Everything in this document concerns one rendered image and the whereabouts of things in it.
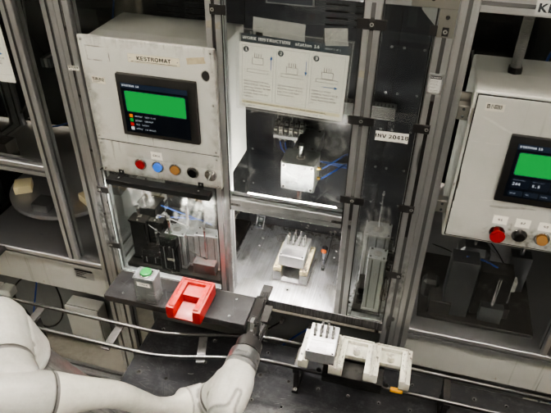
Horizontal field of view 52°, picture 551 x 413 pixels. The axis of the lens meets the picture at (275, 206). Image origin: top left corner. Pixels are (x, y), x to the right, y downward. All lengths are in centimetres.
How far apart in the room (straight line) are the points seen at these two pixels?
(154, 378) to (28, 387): 95
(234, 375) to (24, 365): 52
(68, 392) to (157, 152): 82
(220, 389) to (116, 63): 95
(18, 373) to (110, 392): 20
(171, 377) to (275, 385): 38
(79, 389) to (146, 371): 89
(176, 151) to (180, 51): 33
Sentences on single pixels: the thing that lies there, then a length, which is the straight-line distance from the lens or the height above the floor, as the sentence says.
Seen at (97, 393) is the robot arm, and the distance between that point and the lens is 133.
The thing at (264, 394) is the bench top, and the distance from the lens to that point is 208.
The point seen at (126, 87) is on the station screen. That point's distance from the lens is 172.
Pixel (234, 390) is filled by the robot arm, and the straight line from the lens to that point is 149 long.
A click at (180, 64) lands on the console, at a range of 163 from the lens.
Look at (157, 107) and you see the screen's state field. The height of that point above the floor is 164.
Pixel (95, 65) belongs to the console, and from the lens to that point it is 177.
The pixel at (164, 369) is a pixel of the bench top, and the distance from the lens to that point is 218.
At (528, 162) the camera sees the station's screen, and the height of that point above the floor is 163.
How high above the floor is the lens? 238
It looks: 36 degrees down
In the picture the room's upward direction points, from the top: 1 degrees clockwise
